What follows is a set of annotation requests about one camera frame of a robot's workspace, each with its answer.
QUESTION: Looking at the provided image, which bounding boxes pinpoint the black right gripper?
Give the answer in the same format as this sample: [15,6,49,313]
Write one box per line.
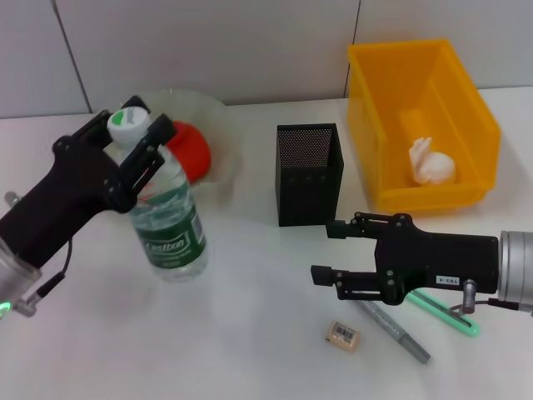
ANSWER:
[310,212,501,306]

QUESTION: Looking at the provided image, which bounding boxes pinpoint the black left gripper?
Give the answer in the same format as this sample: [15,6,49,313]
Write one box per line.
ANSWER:
[0,95,177,268]

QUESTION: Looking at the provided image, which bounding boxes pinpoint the beige eraser with barcode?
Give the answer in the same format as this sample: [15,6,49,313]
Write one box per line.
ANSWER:
[324,319,361,353]

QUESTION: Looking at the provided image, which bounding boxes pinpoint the clear green-label water bottle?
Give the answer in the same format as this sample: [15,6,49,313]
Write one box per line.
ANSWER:
[106,106,209,284]

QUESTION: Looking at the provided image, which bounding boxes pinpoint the white paper ball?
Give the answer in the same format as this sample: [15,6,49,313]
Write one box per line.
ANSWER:
[409,136,457,185]

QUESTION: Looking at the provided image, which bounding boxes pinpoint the mint green utility knife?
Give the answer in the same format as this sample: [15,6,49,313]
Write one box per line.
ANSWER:
[406,290,481,338]

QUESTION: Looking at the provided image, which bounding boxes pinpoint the black mesh pen holder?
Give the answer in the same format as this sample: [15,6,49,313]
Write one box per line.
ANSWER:
[274,122,346,228]

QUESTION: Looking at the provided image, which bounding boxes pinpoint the grey glitter pen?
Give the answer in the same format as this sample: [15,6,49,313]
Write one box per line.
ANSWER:
[356,299,431,365]

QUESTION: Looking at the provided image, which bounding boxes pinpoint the clear green glass fruit plate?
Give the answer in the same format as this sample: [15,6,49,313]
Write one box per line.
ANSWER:
[118,87,245,201]

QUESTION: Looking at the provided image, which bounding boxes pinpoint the yellow plastic bin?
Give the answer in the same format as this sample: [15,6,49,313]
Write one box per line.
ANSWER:
[346,39,502,216]

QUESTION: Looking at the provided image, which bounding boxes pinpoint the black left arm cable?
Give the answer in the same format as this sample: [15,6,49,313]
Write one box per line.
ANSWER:
[14,237,75,318]

